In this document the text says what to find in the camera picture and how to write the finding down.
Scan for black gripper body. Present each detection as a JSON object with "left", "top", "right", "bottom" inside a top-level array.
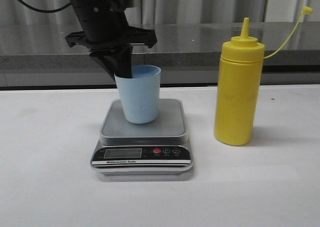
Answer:
[{"left": 65, "top": 7, "right": 157, "bottom": 50}]

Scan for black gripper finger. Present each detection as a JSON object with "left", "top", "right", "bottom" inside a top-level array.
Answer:
[
  {"left": 89, "top": 50, "right": 122, "bottom": 77},
  {"left": 112, "top": 45, "right": 133, "bottom": 78}
]

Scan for light blue plastic cup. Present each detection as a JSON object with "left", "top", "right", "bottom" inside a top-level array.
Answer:
[{"left": 114, "top": 65, "right": 161, "bottom": 124}]

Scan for yellow squeeze bottle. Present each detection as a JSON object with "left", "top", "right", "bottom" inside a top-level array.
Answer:
[{"left": 213, "top": 7, "right": 314, "bottom": 147}]

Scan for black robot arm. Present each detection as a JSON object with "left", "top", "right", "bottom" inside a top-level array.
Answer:
[{"left": 65, "top": 0, "right": 157, "bottom": 79}]

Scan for silver digital kitchen scale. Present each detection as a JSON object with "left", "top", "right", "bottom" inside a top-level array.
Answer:
[{"left": 90, "top": 98, "right": 194, "bottom": 176}]

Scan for grey curtain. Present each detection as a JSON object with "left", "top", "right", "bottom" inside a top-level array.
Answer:
[{"left": 0, "top": 0, "right": 320, "bottom": 26}]

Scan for grey stone counter ledge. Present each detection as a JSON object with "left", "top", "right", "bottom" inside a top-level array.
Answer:
[{"left": 0, "top": 22, "right": 320, "bottom": 89}]

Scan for black cable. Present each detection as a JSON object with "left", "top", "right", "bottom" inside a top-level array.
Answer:
[{"left": 2, "top": 0, "right": 72, "bottom": 13}]

